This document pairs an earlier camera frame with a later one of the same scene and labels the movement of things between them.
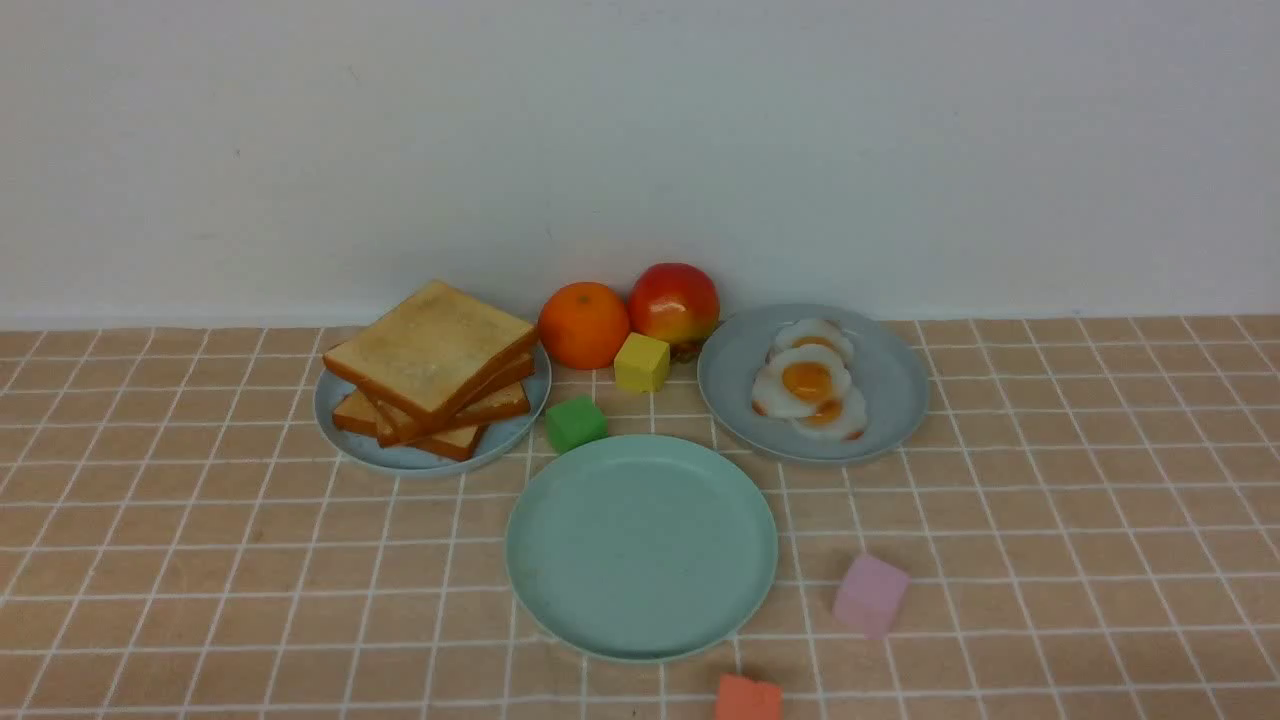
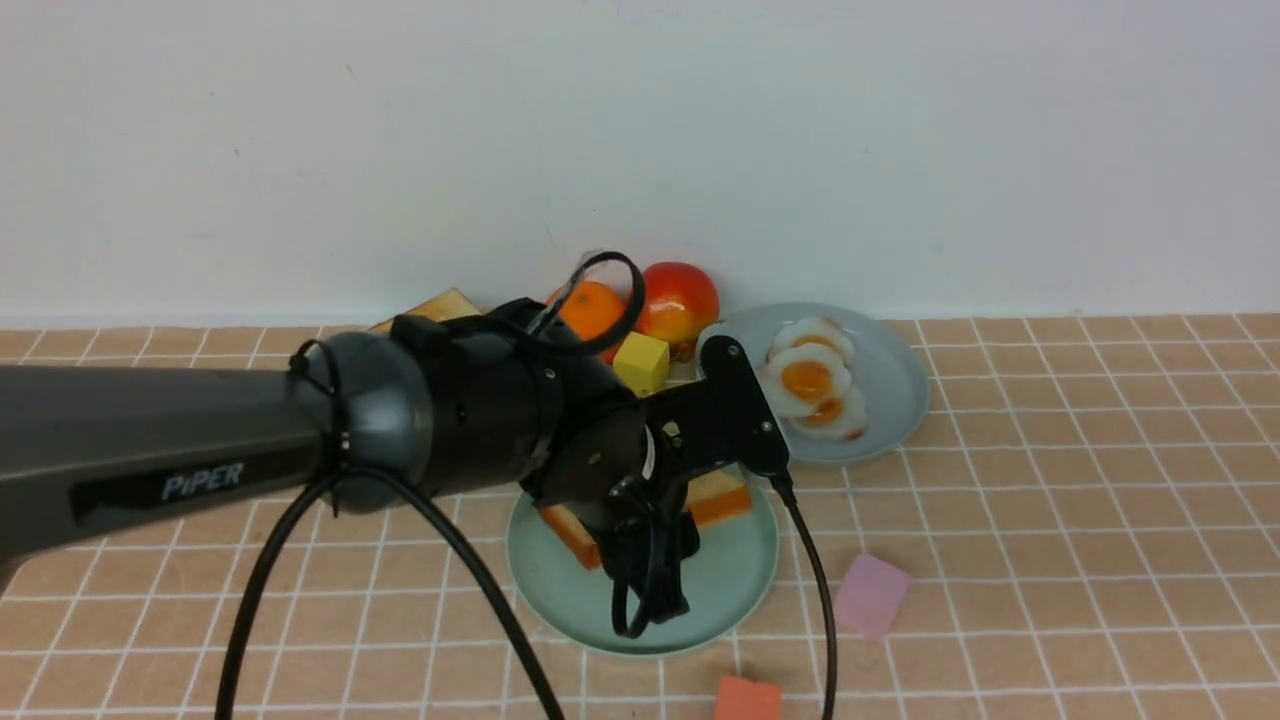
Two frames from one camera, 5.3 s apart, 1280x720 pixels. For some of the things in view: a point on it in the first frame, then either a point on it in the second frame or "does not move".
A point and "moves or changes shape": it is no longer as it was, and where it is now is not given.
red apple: (677, 304) does not move
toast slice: (398, 425) moves or changes shape
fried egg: (811, 332) does not move
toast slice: (423, 353) moves or changes shape
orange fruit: (583, 325) does not move
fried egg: (842, 417) does not move
